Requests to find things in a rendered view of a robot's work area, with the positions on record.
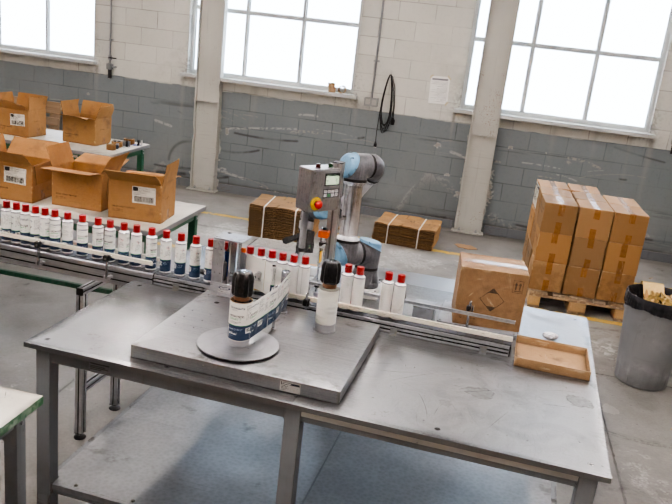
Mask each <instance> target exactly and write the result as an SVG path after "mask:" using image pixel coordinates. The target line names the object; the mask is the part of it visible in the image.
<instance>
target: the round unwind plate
mask: <svg viewBox="0 0 672 504"><path fill-rule="evenodd" d="M227 332H228V327H222V328H216V329H212V330H209V331H206V332H204V333H203V334H201V335H200V336H199V338H198V340H197V345H198V347H199V348H200V349H201V350H202V351H203V352H205V353H206V354H208V355H210V356H213V357H216V358H219V359H223V360H229V361H256V360H261V359H265V358H268V357H270V356H272V355H274V354H275V353H276V352H277V351H278V349H279V343H278V341H277V340H276V339H275V338H274V337H273V336H271V335H269V334H267V333H265V332H263V331H260V332H259V333H257V334H256V335H254V336H253V337H252V338H250V345H248V346H246V347H241V348H239V347H232V346H230V345H228V344H227Z"/></svg>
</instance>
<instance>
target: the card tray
mask: <svg viewBox="0 0 672 504"><path fill-rule="evenodd" d="M514 366H518V367H523V368H528V369H533V370H537V371H542V372H547V373H552V374H557V375H562V376H566V377H571V378H576V379H581V380H586V381H589V380H590V376H591V367H590V360H589V353H588V348H584V347H579V346H574V345H569V344H564V343H559V342H554V341H549V340H544V339H539V338H534V337H529V336H524V335H519V334H517V339H516V345H515V355H514Z"/></svg>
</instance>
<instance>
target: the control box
mask: <svg viewBox="0 0 672 504"><path fill-rule="evenodd" d="M315 167H316V165H303V166H299V175H298V185H297V195H296V206H295V207H296V208H298V209H301V210H303V211H305V212H308V213H309V212H320V211H331V210H336V209H337V208H338V199H339V192H338V197H331V198H323V189H337V188H339V191H340V182H341V173H342V170H341V169H340V168H334V167H333V169H331V168H328V165H321V169H316V168H315ZM326 173H340V180H339V185H336V186H324V184H325V175H326ZM318 200H319V201H322V203H323V205H322V208H321V209H316V208H315V206H314V203H315V202H316V201H318Z"/></svg>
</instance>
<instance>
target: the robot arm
mask: <svg viewBox="0 0 672 504"><path fill-rule="evenodd" d="M340 161H343V162H345V171H344V176H343V178H344V180H343V182H344V184H345V188H344V196H343V197H342V198H341V202H340V204H341V206H340V215H339V219H341V222H340V230H339V234H338V235H337V241H336V250H335V258H334V260H338V261H339V262H340V263H341V266H345V264H347V263H350V264H352V265H355V266H354V269H353V270H352V273H353V274H354V275H355V274H356V272H357V266H364V267H365V269H364V276H365V277H366V278H365V285H364V289H376V288H378V285H379V279H378V272H377V271H378V265H379V260H380V254H381V248H382V244H381V243H380V242H379V241H377V240H374V239H371V238H367V237H360V238H358V237H357V231H358V223H359V215H360V206H361V198H362V196H363V195H364V194H365V193H366V192H367V191H368V190H369V189H370V187H371V186H372V185H373V184H376V183H378V182H379V180H380V179H381V178H382V176H383V174H384V171H385V166H384V162H383V160H382V159H381V158H380V157H379V156H378V155H376V154H367V153H356V152H353V153H347V154H345V155H344V156H343V157H342V158H341V160H340ZM327 216H328V211H320V212H309V214H308V226H307V235H306V245H305V248H306V249H305V251H304V252H305V253H313V248H314V235H315V231H312V230H313V225H314V219H327ZM299 237H300V233H298V234H295V235H292V236H289V237H285V238H284V239H282V241H283V243H284V244H289V243H290V242H292V241H295V240H297V243H296V251H295V254H298V263H299V265H300V264H301V262H302V256H303V255H304V253H301V252H300V251H298V247H299Z"/></svg>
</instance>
